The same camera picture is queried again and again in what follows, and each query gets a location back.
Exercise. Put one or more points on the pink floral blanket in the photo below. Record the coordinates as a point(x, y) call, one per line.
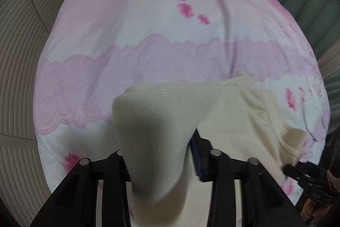
point(159, 30)

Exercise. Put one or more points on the cream pants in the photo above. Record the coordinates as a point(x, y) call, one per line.
point(159, 131)

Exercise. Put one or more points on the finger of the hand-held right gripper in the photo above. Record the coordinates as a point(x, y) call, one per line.
point(292, 172)

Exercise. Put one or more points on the person's right hand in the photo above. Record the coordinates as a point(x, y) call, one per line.
point(309, 212)

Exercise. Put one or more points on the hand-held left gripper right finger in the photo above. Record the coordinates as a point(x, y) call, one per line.
point(197, 160)

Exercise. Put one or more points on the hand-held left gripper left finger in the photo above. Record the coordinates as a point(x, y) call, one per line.
point(117, 176)

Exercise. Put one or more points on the green curtain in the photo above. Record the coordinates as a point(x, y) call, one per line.
point(313, 3)

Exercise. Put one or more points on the beige louvered closet door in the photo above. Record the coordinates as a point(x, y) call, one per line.
point(21, 83)

